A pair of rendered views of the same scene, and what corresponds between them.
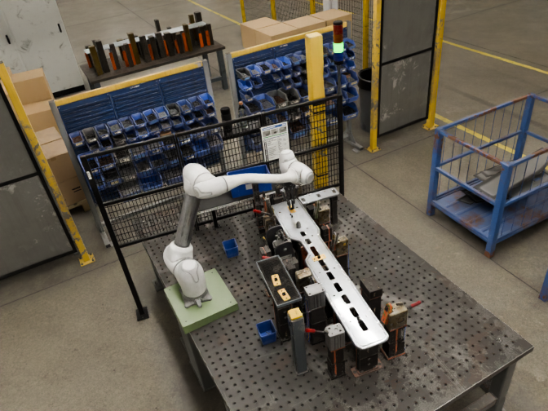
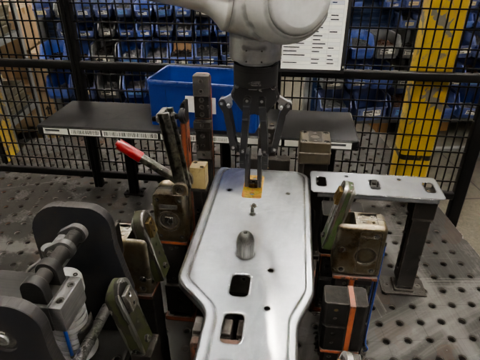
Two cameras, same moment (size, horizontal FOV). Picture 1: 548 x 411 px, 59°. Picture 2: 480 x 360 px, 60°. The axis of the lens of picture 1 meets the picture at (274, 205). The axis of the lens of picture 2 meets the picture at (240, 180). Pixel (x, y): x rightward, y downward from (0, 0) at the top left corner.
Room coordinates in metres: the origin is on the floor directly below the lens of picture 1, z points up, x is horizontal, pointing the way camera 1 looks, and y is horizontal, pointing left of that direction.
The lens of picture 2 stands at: (2.02, -0.36, 1.48)
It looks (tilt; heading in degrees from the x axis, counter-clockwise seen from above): 30 degrees down; 22
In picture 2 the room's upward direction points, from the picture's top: straight up
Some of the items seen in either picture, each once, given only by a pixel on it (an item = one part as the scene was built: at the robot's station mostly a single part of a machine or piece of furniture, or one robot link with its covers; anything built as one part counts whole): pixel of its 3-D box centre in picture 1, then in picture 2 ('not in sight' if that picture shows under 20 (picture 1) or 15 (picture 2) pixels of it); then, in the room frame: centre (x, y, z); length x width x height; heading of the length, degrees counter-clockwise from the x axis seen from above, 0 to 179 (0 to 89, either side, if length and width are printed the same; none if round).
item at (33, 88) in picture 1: (26, 116); not in sight; (6.26, 3.16, 0.52); 1.20 x 0.80 x 1.05; 22
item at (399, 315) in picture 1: (394, 330); not in sight; (1.71, -0.57, 0.88); 0.15 x 0.11 x 0.36; 105
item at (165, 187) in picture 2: (271, 237); (177, 255); (2.64, 0.04, 0.88); 0.07 x 0.06 x 0.35; 105
